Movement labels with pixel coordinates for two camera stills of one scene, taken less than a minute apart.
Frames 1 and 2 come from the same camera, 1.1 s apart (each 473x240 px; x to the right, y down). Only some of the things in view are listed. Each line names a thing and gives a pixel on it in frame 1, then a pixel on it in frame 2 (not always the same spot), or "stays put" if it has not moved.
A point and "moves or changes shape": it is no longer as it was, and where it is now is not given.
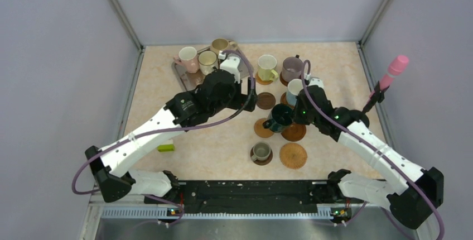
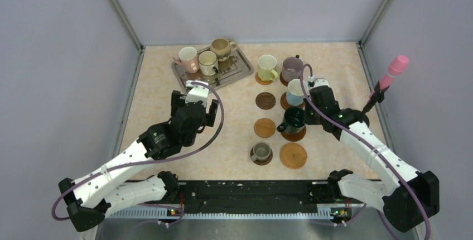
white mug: x=187 y=56 stays put
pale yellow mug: x=266 y=63 stays put
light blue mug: x=294 y=86 stays put
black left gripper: x=243 y=100 -> x=209 y=118
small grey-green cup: x=261 y=151 stays put
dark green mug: x=280 y=118 moves or changes shape
